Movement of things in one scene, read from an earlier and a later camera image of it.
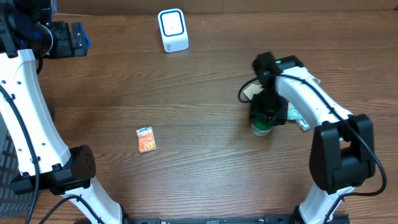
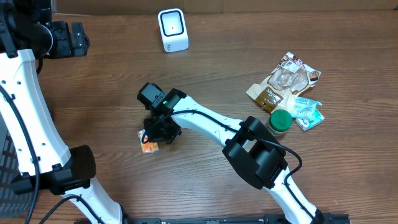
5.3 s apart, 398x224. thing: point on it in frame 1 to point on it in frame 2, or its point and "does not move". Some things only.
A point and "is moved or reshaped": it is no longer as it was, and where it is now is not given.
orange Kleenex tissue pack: x=146 y=139 does not move
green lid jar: x=261 y=126 is moved or reshaped
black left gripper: x=68 y=48 does not move
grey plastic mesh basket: x=12 y=205 does not move
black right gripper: x=281 y=116 to x=157 y=135
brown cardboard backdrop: x=78 y=7 does not move
